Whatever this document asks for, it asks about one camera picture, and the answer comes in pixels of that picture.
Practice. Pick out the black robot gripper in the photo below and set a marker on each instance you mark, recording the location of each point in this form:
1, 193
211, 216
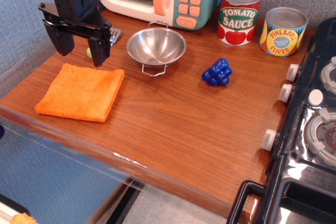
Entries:
65, 18

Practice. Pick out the orange microfiber rag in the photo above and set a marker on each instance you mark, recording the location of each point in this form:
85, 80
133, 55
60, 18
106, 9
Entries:
81, 93

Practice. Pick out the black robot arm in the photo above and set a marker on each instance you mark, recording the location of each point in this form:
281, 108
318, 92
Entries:
64, 19

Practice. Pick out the white stove knob bottom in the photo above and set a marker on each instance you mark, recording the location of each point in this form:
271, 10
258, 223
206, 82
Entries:
268, 140

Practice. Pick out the white stove knob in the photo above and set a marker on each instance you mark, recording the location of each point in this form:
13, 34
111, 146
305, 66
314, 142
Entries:
292, 72
285, 92
268, 140

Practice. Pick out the white stove knob middle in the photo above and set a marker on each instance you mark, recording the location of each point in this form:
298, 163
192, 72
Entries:
285, 92

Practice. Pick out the white stove knob top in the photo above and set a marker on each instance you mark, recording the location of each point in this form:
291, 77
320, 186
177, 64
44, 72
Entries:
292, 72

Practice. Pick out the white stove top button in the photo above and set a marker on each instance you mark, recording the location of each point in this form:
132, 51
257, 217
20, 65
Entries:
315, 97

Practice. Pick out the grey stove burner rear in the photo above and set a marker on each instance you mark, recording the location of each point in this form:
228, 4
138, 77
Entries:
325, 76

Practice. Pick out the grey stove burner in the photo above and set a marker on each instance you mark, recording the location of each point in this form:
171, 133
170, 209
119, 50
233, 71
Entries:
320, 135
325, 76

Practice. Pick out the grey stove burner front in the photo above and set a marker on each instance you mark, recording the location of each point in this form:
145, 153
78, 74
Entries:
320, 135

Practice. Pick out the black toy stove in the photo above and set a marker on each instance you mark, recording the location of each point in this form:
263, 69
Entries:
301, 186

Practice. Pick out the blue toy grape bunch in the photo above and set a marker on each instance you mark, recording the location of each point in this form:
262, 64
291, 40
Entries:
218, 73

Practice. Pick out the tomato sauce can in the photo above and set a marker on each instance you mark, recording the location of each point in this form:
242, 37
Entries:
237, 21

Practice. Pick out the pineapple slices can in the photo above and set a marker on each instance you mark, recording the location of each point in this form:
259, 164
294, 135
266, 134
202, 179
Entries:
283, 31

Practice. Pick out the green handled grey spatula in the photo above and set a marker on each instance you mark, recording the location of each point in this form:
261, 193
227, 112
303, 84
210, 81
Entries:
115, 33

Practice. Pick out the small steel bowl with handles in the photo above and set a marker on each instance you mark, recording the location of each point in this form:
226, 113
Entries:
156, 47

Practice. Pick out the black oven door handle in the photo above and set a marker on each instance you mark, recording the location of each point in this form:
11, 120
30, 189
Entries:
248, 187

